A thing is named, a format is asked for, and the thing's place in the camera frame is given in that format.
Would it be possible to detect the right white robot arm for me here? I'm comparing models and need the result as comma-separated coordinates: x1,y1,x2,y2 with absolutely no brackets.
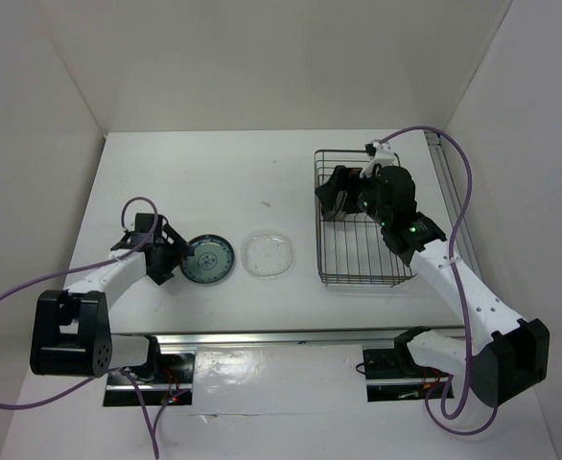
315,166,550,407

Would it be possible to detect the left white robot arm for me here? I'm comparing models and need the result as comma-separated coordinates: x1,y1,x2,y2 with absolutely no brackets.
30,213,195,378

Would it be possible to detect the clear glass square plate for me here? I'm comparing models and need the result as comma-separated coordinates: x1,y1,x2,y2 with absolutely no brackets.
241,231,293,279

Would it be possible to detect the blue patterned round plate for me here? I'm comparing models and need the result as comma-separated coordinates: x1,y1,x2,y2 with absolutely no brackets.
179,234,235,285

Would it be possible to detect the grey wire dish rack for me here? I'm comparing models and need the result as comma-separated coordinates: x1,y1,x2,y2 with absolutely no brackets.
315,149,414,288

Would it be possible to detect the aluminium rail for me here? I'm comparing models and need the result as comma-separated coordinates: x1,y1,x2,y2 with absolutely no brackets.
107,326,469,350

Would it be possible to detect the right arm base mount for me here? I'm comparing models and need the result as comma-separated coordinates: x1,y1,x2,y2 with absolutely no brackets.
355,344,448,403

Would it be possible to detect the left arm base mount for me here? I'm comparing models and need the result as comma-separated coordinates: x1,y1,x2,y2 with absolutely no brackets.
103,351,196,407

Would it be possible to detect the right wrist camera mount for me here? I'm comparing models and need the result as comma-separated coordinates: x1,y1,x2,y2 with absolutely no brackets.
360,141,397,178

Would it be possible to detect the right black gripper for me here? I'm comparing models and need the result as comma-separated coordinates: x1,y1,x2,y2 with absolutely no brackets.
314,165,390,226

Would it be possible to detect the black round plate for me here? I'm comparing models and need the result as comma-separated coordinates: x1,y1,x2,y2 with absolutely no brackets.
321,191,347,221

